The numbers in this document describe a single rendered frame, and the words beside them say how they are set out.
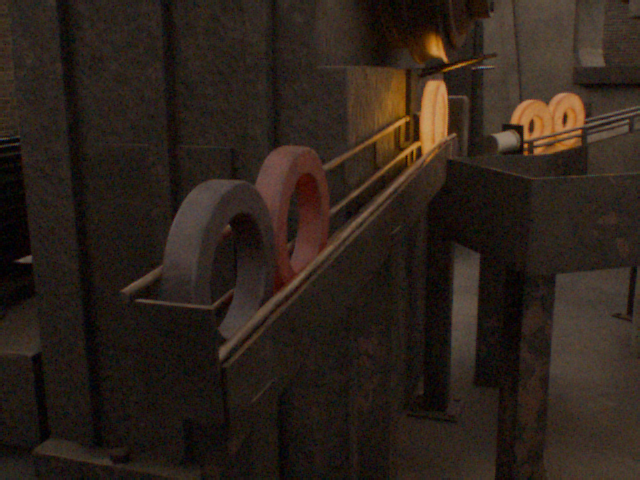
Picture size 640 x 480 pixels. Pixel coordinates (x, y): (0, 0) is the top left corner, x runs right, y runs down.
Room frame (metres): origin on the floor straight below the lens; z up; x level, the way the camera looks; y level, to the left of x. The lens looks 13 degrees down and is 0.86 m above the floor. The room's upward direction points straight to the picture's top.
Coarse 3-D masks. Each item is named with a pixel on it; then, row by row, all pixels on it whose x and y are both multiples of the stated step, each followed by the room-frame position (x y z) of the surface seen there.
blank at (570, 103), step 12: (564, 96) 2.16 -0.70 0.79; (576, 96) 2.19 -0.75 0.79; (552, 108) 2.14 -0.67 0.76; (564, 108) 2.16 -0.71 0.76; (576, 108) 2.19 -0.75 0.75; (552, 120) 2.13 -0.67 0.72; (576, 120) 2.20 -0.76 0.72; (552, 132) 2.14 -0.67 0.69; (576, 132) 2.20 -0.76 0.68; (564, 144) 2.17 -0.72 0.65
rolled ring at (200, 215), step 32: (192, 192) 0.65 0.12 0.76; (224, 192) 0.64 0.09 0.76; (256, 192) 0.71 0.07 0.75; (192, 224) 0.61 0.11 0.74; (224, 224) 0.64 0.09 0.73; (256, 224) 0.71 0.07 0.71; (192, 256) 0.59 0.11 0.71; (256, 256) 0.73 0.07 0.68; (192, 288) 0.58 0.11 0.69; (256, 288) 0.72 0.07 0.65; (224, 320) 0.70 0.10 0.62
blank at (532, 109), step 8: (520, 104) 2.08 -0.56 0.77; (528, 104) 2.06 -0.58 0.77; (536, 104) 2.08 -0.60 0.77; (544, 104) 2.10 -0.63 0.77; (520, 112) 2.05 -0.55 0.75; (528, 112) 2.06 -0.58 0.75; (536, 112) 2.08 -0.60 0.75; (544, 112) 2.10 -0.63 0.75; (512, 120) 2.06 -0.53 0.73; (520, 120) 2.04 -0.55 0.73; (528, 120) 2.06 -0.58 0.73; (536, 120) 2.11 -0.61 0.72; (544, 120) 2.11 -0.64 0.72; (536, 128) 2.12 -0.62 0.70; (544, 128) 2.11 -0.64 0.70; (528, 136) 2.07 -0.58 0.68; (536, 136) 2.10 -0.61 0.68; (536, 152) 2.09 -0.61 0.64
